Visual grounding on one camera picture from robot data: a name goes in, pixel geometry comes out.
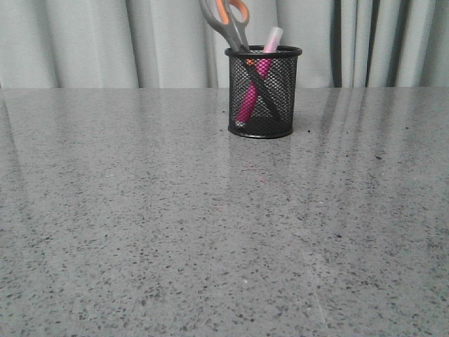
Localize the grey orange handled scissors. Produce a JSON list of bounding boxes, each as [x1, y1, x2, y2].
[[198, 0, 284, 122]]

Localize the black mesh pen cup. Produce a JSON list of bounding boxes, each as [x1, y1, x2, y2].
[[224, 45, 302, 139]]

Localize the light grey curtain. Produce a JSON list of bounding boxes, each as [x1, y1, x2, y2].
[[1, 1, 448, 88]]

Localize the pink highlighter pen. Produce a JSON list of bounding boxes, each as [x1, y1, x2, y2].
[[234, 26, 284, 130]]

